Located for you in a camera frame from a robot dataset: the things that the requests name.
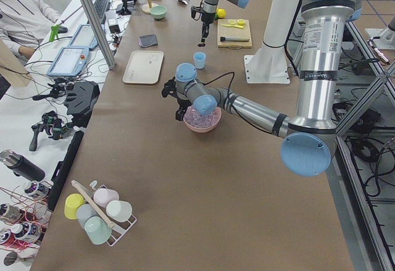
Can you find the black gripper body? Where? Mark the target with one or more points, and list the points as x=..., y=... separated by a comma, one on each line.
x=182, y=103
x=206, y=18

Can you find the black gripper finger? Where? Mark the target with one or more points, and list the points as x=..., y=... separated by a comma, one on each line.
x=205, y=33
x=179, y=115

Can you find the pink bowl of ice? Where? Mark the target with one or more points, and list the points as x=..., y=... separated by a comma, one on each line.
x=201, y=123

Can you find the light blue plastic cup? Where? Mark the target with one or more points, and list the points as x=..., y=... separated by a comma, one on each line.
x=199, y=60

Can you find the pink cup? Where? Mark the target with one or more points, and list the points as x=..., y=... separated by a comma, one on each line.
x=103, y=196

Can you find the white cup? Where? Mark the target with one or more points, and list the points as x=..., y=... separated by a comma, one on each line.
x=119, y=210

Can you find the grey cup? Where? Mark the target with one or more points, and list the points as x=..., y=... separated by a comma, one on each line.
x=84, y=213

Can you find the yellow cup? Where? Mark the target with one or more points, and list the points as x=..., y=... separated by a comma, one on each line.
x=72, y=203

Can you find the mint green cup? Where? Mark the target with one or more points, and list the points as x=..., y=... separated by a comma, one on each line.
x=97, y=230

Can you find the wooden cutting board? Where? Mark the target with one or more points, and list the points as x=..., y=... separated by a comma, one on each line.
x=233, y=32

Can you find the steel muddler black tip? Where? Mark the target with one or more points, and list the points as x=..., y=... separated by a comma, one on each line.
x=233, y=39

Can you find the cream plastic tray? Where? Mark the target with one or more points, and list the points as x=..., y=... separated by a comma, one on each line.
x=143, y=67

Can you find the yellow plastic knife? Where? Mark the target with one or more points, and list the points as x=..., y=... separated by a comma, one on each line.
x=232, y=26

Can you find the lemon half near edge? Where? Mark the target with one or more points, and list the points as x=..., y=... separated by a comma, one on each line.
x=240, y=22

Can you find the mint green bowl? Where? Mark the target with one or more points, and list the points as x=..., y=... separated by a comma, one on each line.
x=158, y=12

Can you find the grey folded cloth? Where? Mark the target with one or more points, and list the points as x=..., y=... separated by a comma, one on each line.
x=147, y=41

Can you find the black plastic stand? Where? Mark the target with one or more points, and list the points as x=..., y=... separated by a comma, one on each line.
x=80, y=100

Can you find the teach pendant far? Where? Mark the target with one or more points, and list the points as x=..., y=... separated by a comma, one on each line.
x=84, y=36

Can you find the teach pendant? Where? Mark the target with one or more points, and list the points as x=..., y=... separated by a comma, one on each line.
x=69, y=61
x=84, y=36

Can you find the teach pendant near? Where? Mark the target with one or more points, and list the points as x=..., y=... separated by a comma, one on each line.
x=69, y=61

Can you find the black keyboard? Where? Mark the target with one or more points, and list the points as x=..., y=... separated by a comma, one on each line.
x=101, y=7

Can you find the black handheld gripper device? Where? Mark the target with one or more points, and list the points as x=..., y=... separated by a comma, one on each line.
x=52, y=125

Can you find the seated person white shirt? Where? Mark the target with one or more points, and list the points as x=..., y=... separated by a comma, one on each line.
x=25, y=24

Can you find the black thermos bottle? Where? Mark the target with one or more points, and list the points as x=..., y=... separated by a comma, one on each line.
x=21, y=166

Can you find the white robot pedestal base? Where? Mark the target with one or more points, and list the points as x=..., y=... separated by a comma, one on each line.
x=269, y=63

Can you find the aluminium frame post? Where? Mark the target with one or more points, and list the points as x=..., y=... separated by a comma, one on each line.
x=98, y=32

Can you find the white wire cup rack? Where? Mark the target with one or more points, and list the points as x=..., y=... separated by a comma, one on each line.
x=119, y=229

